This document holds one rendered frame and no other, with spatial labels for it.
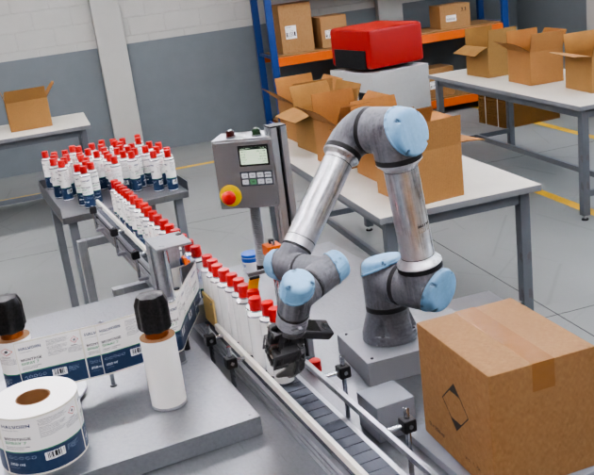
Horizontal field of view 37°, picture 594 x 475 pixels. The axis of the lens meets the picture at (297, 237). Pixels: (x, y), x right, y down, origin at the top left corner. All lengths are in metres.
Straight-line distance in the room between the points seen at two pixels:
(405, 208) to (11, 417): 1.03
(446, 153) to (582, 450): 2.28
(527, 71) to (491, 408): 5.19
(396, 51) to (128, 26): 3.28
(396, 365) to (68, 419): 0.83
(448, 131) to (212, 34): 6.29
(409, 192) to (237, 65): 8.01
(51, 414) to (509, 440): 0.99
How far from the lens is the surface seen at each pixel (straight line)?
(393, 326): 2.36
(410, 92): 7.90
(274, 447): 2.11
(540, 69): 6.78
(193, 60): 9.96
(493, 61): 7.28
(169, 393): 2.22
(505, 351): 1.80
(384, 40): 7.73
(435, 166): 3.96
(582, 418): 1.88
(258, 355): 2.32
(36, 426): 2.06
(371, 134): 2.11
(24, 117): 7.71
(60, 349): 2.37
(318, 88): 5.48
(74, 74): 9.82
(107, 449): 2.14
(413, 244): 2.19
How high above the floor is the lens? 1.92
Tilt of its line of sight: 18 degrees down
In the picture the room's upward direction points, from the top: 7 degrees counter-clockwise
